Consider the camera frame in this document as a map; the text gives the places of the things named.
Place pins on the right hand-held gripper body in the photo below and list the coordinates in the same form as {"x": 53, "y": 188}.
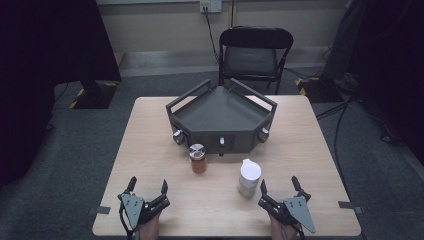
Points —
{"x": 296, "y": 208}

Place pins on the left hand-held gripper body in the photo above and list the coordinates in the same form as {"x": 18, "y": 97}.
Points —
{"x": 133, "y": 208}

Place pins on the white cylindrical container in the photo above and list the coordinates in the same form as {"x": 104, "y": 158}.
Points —
{"x": 249, "y": 178}

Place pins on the glass jar with metal lid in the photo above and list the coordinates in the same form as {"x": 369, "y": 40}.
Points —
{"x": 198, "y": 161}

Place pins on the dark grey corner rack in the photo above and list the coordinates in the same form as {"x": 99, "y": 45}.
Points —
{"x": 220, "y": 111}

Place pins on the person's left hand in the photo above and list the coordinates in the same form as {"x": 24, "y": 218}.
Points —
{"x": 150, "y": 228}

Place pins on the person's right hand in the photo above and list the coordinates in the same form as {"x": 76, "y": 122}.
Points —
{"x": 280, "y": 230}

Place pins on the grey tape piece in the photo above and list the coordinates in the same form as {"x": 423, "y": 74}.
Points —
{"x": 100, "y": 210}
{"x": 350, "y": 205}

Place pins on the black stand base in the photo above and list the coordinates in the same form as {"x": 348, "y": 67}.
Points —
{"x": 321, "y": 90}
{"x": 95, "y": 95}

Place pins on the black folding chair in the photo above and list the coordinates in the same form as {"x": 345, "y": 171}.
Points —
{"x": 250, "y": 60}

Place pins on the black curtain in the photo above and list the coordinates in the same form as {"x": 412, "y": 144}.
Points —
{"x": 396, "y": 66}
{"x": 40, "y": 66}

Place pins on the grey hanging cloth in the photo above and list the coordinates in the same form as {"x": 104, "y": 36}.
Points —
{"x": 343, "y": 40}

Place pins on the vertical wall conduit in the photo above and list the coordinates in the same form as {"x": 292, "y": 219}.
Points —
{"x": 232, "y": 13}

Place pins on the white wall socket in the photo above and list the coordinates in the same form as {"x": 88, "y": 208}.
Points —
{"x": 210, "y": 5}

